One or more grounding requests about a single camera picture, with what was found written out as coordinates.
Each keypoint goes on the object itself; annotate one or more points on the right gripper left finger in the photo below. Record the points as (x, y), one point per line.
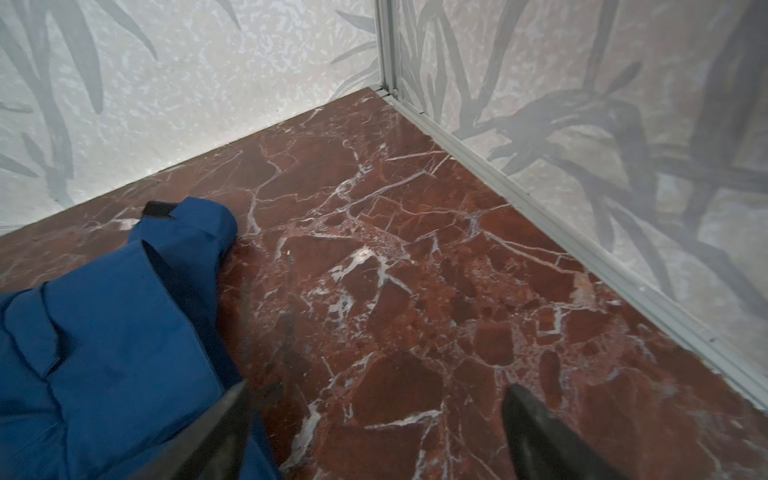
(212, 447)

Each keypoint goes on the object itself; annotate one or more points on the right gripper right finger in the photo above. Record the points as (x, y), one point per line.
(541, 446)

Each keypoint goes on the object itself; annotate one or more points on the blue zip-up jacket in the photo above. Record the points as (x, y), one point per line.
(104, 366)

